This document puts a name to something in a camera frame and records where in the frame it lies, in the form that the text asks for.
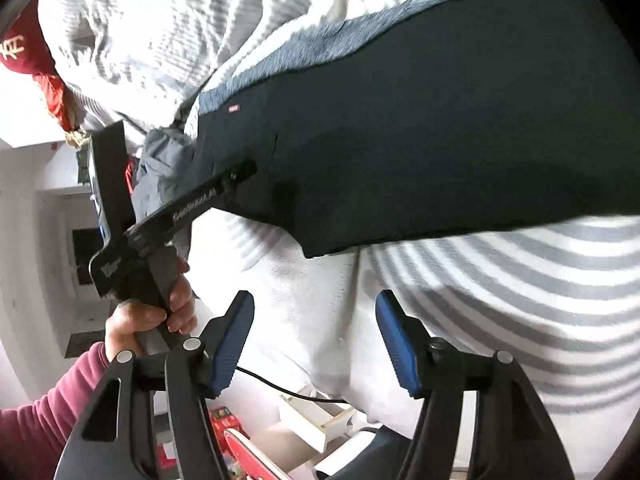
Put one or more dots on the white cabinet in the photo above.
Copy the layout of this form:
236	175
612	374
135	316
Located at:
67	238

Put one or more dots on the person's left hand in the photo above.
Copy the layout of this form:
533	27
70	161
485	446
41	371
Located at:
132	317

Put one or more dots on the maroon left sleeve forearm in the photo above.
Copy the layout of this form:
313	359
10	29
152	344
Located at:
33	436

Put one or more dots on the grey crumpled garment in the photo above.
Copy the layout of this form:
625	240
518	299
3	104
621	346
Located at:
162	171

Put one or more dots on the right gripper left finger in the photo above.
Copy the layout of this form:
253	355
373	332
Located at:
114	437

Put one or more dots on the black garment blue patterned band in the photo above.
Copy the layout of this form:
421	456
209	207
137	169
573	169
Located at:
433	118

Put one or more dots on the red box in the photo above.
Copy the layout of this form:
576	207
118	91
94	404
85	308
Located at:
222	419

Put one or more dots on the white open drawer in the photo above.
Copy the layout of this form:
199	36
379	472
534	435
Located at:
314	417

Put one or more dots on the grey white striped duvet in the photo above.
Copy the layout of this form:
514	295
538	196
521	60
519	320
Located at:
564	299

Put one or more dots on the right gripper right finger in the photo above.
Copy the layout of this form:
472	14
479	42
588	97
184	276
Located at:
514	436

